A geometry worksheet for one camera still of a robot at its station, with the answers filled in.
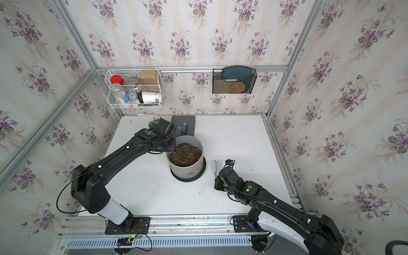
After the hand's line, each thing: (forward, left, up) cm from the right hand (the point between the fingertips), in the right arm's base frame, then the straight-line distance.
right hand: (216, 180), depth 80 cm
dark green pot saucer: (+2, +14, -6) cm, 16 cm away
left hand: (+14, +22, +8) cm, 27 cm away
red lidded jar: (+49, +59, +27) cm, 81 cm away
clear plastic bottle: (+40, +55, +24) cm, 72 cm away
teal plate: (+58, -16, +26) cm, 65 cm away
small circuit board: (-26, +42, -10) cm, 51 cm away
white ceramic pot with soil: (+10, +16, +1) cm, 19 cm away
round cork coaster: (+52, -14, +19) cm, 57 cm away
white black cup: (+42, +40, +19) cm, 61 cm away
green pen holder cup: (+34, +39, +6) cm, 52 cm away
